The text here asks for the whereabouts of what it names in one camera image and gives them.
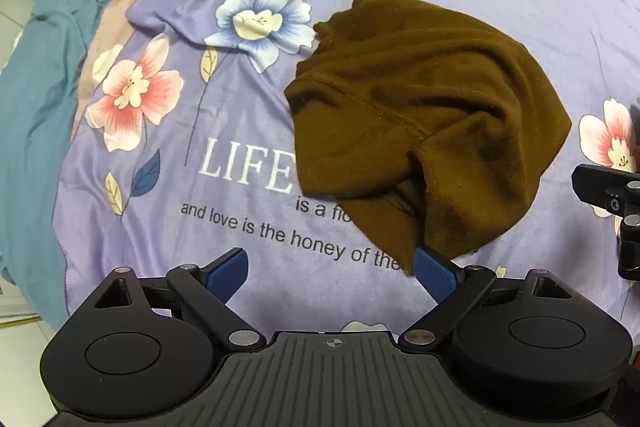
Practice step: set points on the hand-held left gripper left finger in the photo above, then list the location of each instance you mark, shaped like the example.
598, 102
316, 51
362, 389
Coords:
227, 276

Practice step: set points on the teal blanket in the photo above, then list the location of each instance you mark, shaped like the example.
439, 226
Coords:
45, 82

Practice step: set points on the purple floral blanket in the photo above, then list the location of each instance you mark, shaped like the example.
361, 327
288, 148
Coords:
210, 117

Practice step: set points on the brown sweater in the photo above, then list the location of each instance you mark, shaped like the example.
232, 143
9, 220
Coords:
425, 117

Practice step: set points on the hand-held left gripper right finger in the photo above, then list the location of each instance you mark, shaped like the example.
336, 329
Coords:
436, 276

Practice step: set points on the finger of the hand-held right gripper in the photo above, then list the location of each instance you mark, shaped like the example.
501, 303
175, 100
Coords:
631, 252
600, 184

